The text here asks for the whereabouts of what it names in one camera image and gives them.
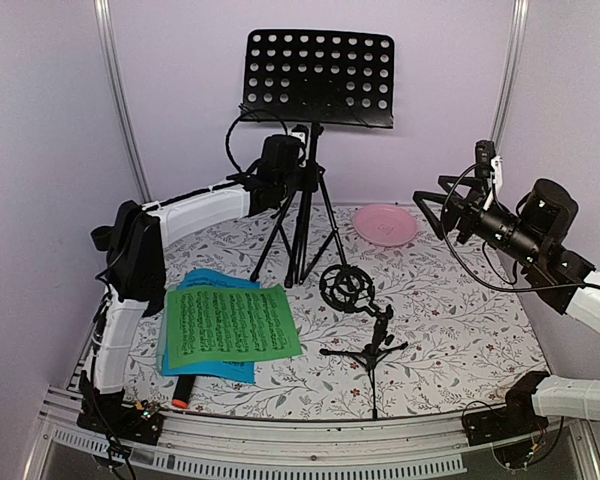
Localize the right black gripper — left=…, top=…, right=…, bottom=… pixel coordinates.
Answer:
left=414, top=175, right=545, bottom=268

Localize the black tripod music stand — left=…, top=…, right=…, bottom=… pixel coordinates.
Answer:
left=239, top=28, right=395, bottom=288

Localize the black tripod shock-mount stand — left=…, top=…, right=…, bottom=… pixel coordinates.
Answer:
left=318, top=264, right=410, bottom=420

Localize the blue paper sheet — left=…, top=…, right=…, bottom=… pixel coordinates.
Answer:
left=156, top=268, right=260, bottom=384

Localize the green sheet music paper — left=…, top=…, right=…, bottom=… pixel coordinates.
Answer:
left=165, top=285, right=302, bottom=368

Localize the black microphone orange end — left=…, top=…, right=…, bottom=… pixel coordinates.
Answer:
left=171, top=374, right=196, bottom=409

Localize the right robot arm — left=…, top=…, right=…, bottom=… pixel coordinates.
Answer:
left=413, top=175, right=600, bottom=436

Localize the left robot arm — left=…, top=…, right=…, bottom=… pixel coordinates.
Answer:
left=79, top=132, right=321, bottom=434

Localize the pink plastic plate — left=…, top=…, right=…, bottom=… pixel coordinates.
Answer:
left=353, top=204, right=418, bottom=247

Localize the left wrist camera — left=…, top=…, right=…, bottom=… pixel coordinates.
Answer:
left=290, top=124, right=309, bottom=149

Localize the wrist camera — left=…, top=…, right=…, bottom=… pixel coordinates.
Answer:
left=290, top=124, right=309, bottom=149
left=473, top=139, right=504, bottom=211

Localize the left black cable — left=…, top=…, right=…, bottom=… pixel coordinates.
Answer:
left=224, top=112, right=289, bottom=174

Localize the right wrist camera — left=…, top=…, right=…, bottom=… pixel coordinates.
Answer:
left=473, top=139, right=504, bottom=211

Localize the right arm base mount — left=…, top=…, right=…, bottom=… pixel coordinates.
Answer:
left=461, top=371, right=549, bottom=446

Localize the aluminium front rail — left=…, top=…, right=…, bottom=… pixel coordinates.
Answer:
left=25, top=388, right=600, bottom=479

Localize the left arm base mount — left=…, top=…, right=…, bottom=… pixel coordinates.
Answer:
left=77, top=378, right=164, bottom=446

